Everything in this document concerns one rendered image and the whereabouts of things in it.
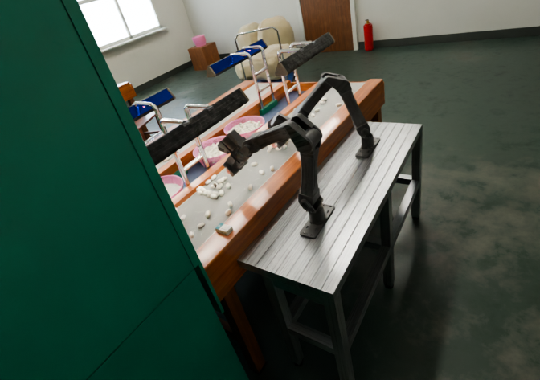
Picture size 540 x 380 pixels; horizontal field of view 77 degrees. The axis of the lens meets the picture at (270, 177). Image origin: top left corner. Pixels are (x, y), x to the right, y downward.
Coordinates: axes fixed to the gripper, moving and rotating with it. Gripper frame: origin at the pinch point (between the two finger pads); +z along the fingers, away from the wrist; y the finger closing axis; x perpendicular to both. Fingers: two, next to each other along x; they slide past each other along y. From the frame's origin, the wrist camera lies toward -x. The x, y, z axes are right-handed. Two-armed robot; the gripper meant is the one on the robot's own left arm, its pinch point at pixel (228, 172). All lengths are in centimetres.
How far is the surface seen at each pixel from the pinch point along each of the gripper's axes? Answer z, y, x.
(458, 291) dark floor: -11, -43, 123
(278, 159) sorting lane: 4.0, -30.4, 11.4
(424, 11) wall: 55, -490, 4
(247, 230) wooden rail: -8.9, 19.1, 23.0
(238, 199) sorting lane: 3.4, 4.2, 11.9
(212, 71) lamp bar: 34, -69, -59
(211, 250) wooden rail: -7.9, 34.6, 18.4
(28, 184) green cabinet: -51, 71, -19
